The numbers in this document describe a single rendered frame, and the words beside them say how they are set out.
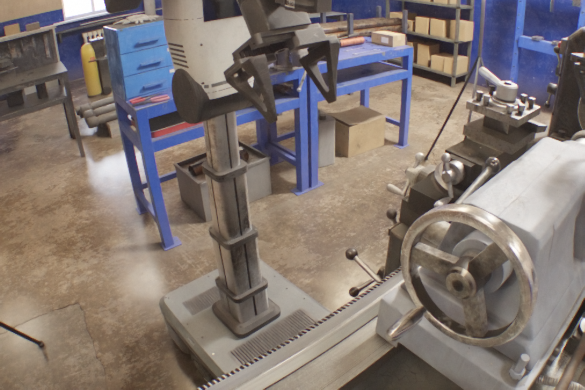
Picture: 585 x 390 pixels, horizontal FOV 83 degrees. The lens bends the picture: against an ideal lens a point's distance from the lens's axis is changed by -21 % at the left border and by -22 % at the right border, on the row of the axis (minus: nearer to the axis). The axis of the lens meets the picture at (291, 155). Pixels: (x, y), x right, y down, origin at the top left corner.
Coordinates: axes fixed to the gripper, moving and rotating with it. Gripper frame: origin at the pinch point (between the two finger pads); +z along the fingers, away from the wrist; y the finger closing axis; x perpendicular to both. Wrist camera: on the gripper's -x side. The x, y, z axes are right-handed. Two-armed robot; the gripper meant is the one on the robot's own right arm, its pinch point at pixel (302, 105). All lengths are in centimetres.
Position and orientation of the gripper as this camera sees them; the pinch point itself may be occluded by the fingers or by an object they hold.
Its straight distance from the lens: 50.2
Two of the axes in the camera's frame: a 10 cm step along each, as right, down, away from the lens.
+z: 3.6, 9.3, 0.4
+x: -5.5, 1.7, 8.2
